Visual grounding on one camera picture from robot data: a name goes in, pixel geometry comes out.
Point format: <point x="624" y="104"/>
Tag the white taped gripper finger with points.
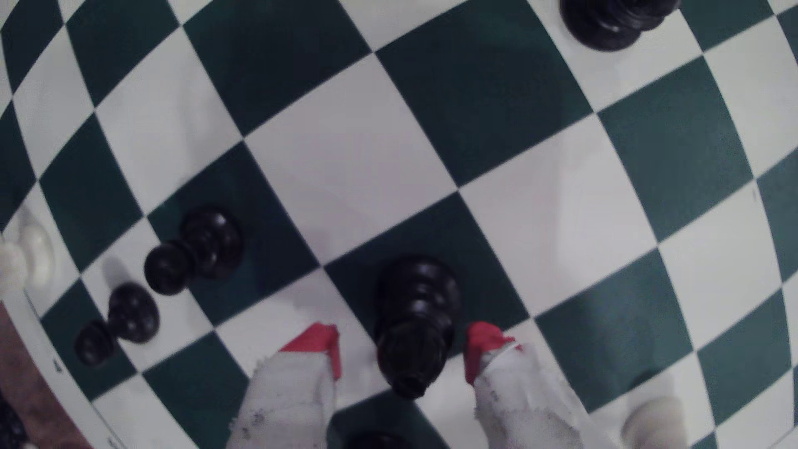
<point x="287" y="399"/>
<point x="523" y="405"/>

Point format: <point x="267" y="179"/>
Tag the black pawn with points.
<point x="132" y="312"/>
<point x="414" y="312"/>
<point x="209" y="240"/>

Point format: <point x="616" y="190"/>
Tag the green white chess mat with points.
<point x="349" y="162"/>

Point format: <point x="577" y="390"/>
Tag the black rook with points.
<point x="374" y="441"/>

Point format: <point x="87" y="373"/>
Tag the white rook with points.
<point x="654" y="427"/>

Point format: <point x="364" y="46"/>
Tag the white knight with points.
<point x="31" y="255"/>

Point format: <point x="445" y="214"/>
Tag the black bishop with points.
<point x="598" y="25"/>

